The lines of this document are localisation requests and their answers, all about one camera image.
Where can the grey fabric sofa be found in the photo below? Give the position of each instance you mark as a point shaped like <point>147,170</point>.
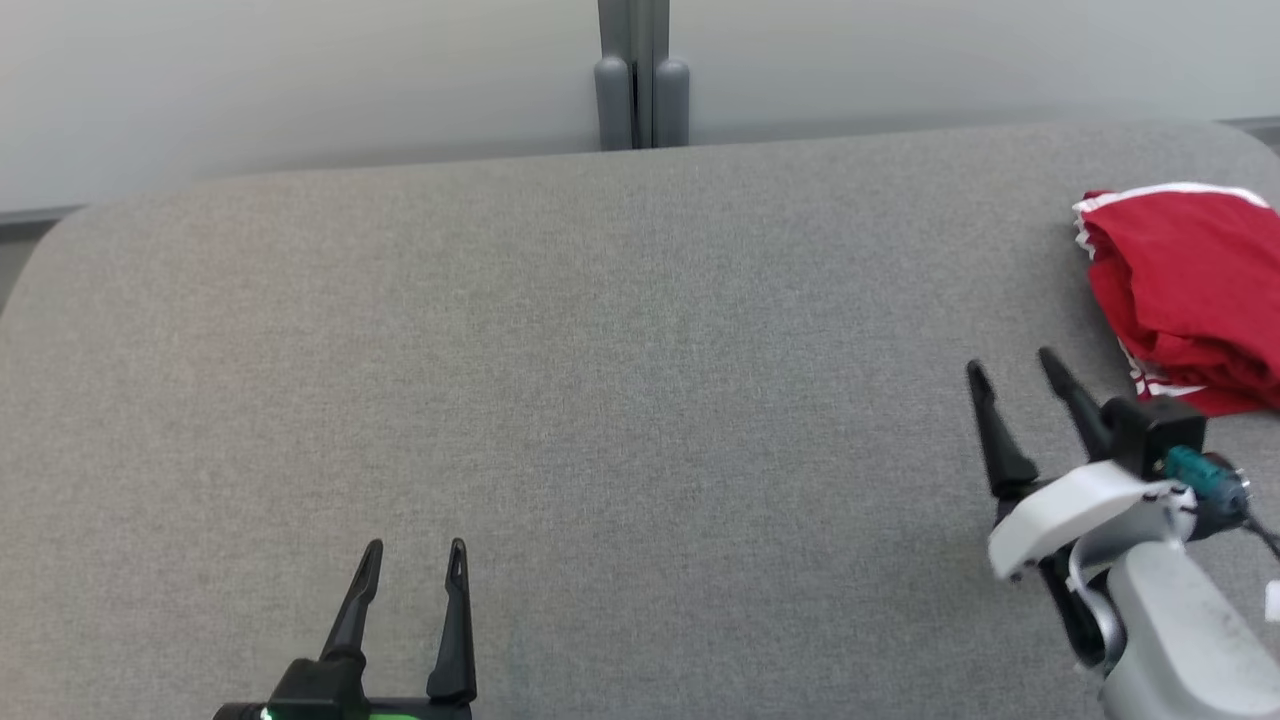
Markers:
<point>600,400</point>

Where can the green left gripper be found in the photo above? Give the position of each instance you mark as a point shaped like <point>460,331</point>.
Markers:
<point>320,695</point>

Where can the red white-sleeved t-shirt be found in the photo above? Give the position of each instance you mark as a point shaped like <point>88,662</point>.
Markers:
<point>1190,290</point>

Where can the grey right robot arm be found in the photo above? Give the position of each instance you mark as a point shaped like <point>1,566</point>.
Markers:
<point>1190,640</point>

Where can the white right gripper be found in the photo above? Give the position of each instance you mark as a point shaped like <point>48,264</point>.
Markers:
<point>1080,510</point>

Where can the white partition panel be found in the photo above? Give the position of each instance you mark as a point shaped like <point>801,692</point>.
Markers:
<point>950,60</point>
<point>300,80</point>

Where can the grey partition frame post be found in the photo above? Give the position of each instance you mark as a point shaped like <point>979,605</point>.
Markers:
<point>672,100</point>
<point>612,100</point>

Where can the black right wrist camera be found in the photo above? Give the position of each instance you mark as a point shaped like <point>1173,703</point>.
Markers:
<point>1150,435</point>

